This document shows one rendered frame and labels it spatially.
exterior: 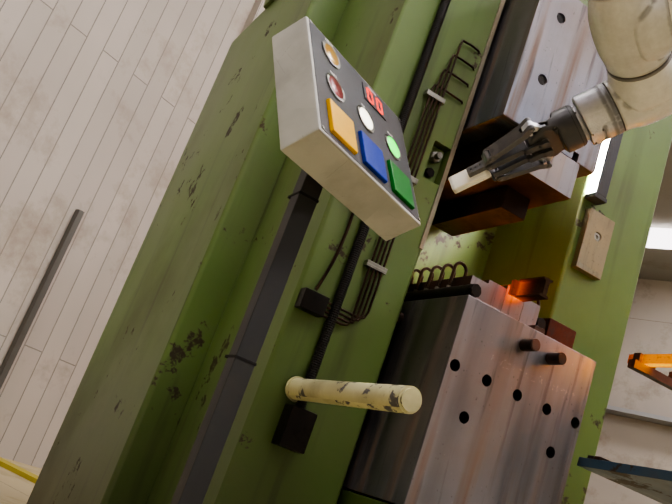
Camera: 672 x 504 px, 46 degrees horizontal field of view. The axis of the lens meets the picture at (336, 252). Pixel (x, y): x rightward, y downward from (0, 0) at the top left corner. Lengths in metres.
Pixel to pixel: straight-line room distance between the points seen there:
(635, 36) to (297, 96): 0.53
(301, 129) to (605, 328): 1.18
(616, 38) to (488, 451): 0.86
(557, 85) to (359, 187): 0.77
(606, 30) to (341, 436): 0.98
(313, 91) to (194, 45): 4.98
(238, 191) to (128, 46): 3.86
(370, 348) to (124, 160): 4.25
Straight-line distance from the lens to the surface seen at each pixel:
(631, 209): 2.33
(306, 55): 1.41
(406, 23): 1.98
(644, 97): 1.35
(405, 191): 1.48
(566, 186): 1.97
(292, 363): 1.68
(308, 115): 1.31
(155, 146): 6.00
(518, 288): 1.81
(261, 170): 2.18
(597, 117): 1.36
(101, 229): 5.75
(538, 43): 2.02
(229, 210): 2.13
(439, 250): 2.30
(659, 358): 1.95
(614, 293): 2.24
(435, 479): 1.63
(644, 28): 1.26
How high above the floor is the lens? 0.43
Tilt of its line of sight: 17 degrees up
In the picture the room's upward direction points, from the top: 20 degrees clockwise
